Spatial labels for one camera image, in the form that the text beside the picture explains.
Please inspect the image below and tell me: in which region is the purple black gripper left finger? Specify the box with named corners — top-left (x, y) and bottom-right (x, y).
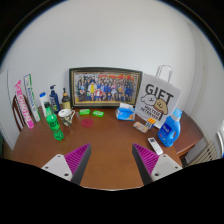
top-left (42, 144), bottom-right (91, 185)

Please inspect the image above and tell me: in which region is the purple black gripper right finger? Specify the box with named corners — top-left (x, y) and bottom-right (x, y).
top-left (132, 144), bottom-right (182, 185)

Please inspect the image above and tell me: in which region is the green plastic soda bottle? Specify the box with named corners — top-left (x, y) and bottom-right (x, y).
top-left (44, 102), bottom-right (64, 141)

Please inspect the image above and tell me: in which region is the white remote control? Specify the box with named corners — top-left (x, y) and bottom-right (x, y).
top-left (148, 137), bottom-right (163, 155)

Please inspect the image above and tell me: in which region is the blue detergent bottle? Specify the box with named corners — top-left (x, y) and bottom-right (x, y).
top-left (158, 108), bottom-right (182, 147)

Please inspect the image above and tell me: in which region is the small snack packet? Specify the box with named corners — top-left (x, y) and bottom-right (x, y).
top-left (133, 122), bottom-right (148, 133)

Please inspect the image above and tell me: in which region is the small orange capped box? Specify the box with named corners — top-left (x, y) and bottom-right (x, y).
top-left (145, 118), bottom-right (156, 129)

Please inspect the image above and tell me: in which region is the red round coaster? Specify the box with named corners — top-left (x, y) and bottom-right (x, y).
top-left (81, 119), bottom-right (94, 128)

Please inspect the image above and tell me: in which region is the patterned ceramic mug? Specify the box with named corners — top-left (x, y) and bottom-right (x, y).
top-left (58, 109), bottom-right (75, 126)

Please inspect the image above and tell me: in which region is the white radiator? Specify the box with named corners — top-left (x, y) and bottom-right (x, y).
top-left (187, 141), bottom-right (217, 166)

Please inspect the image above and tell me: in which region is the left green soap box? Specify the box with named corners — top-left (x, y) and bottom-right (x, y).
top-left (79, 109), bottom-right (90, 115)

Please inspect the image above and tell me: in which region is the green soap box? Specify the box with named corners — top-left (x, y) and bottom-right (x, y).
top-left (92, 110), bottom-right (104, 118)
top-left (79, 109), bottom-right (90, 115)

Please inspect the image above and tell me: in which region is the right green soap box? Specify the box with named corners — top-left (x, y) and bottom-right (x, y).
top-left (92, 110), bottom-right (104, 118)

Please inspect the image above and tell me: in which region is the blue tissue pack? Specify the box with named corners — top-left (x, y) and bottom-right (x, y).
top-left (115, 103), bottom-right (135, 121)

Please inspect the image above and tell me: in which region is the amber pump bottle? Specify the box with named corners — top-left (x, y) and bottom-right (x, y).
top-left (62, 89), bottom-right (71, 109)

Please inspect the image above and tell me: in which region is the dark blue pump bottle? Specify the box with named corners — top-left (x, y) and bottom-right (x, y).
top-left (49, 85), bottom-right (60, 113)

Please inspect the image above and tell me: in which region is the pink tall box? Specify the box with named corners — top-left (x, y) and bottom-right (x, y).
top-left (14, 81), bottom-right (34, 129)

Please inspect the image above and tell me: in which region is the white gift paper bag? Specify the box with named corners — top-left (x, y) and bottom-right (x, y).
top-left (135, 65), bottom-right (181, 128)

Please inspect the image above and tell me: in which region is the white lotion bottle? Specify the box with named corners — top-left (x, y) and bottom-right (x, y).
top-left (39, 92), bottom-right (48, 114)

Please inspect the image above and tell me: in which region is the wooden chair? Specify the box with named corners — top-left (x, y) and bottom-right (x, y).
top-left (12, 97), bottom-right (25, 131)

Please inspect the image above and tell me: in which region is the framed group photo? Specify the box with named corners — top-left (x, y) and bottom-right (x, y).
top-left (69, 67), bottom-right (143, 108)

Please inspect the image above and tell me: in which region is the white green tall box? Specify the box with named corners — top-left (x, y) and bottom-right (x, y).
top-left (23, 74), bottom-right (41, 122)

